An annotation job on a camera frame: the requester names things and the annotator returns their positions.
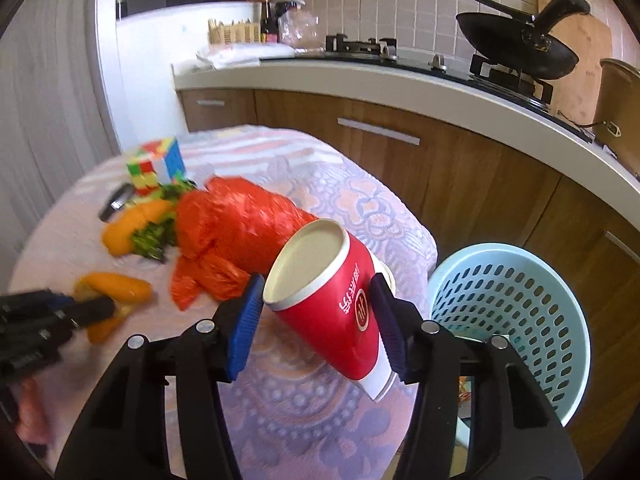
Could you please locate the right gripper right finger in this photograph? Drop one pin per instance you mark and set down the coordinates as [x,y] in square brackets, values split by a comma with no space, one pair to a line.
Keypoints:
[515,433]

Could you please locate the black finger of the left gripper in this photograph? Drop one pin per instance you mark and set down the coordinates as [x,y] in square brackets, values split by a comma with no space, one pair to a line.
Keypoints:
[92,311]

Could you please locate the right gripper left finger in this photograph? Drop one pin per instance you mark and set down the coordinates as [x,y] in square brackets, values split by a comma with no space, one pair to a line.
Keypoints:
[121,431]

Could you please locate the orange peel piece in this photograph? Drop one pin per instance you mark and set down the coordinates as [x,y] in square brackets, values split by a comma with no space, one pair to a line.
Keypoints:
[117,236]
[127,293]

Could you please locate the green vegetable stalk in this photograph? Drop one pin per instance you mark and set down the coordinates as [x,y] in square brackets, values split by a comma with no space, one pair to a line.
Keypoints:
[151,241]

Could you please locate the red paper cup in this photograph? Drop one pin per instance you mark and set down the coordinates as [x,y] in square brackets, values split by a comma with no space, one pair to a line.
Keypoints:
[319,286]

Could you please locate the wooden kitchen cabinet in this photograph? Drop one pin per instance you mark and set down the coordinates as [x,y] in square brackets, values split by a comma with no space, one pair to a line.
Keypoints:
[467,189]

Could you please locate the person's left hand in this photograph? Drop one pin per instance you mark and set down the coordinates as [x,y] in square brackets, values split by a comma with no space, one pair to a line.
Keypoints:
[32,426]

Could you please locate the black car key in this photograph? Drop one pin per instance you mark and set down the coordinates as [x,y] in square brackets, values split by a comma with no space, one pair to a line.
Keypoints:
[116,201]

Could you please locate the light blue mesh basket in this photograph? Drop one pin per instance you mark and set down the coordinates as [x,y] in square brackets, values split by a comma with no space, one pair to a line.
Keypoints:
[498,289]

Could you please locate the red plastic bag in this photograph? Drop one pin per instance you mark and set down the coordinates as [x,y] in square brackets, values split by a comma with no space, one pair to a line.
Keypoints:
[226,232]

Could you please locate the colourful rubik's cube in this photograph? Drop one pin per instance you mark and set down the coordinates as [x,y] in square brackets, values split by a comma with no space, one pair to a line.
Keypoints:
[154,164]

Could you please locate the floral pink tablecloth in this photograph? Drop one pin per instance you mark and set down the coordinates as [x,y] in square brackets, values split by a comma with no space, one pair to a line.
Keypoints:
[290,415]

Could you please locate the white folded cloth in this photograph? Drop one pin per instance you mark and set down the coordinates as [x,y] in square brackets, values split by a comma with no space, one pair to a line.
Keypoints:
[236,55]

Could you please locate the white countertop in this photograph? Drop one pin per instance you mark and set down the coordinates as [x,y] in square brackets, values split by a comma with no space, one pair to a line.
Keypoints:
[448,101]

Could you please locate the wicker basket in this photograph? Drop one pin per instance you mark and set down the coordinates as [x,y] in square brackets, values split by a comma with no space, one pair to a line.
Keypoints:
[220,34]

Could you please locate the brown rice cooker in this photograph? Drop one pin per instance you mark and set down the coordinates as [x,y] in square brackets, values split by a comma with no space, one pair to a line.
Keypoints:
[617,112]

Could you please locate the dark sauce bottle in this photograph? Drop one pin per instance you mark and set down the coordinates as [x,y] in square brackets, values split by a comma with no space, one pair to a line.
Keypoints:
[268,24]

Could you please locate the clear plastic bag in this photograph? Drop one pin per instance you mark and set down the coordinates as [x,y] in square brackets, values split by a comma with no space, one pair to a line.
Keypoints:
[300,29]

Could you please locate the black gas stove top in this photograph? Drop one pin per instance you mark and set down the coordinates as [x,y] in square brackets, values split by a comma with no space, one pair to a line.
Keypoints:
[510,85]

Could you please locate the black wok pan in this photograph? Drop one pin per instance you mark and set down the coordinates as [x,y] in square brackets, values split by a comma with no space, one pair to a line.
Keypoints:
[528,48]

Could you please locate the black spatula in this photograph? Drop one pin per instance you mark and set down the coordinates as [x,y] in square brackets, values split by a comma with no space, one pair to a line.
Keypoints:
[508,10]

